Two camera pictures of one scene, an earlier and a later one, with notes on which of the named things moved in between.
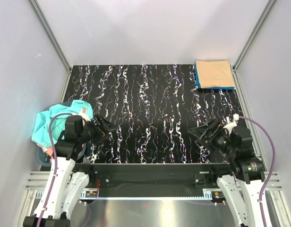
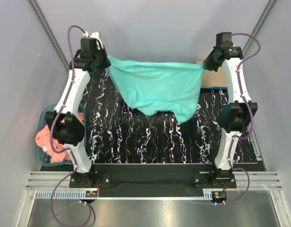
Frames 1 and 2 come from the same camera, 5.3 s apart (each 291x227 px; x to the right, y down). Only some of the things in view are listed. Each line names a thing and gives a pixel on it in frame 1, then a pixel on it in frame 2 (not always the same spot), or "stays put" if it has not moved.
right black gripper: (203, 129) -> (207, 65)
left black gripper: (102, 130) -> (106, 63)
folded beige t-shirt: (215, 73) stays put
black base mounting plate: (151, 177) stays put
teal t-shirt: (40, 134) -> (158, 86)
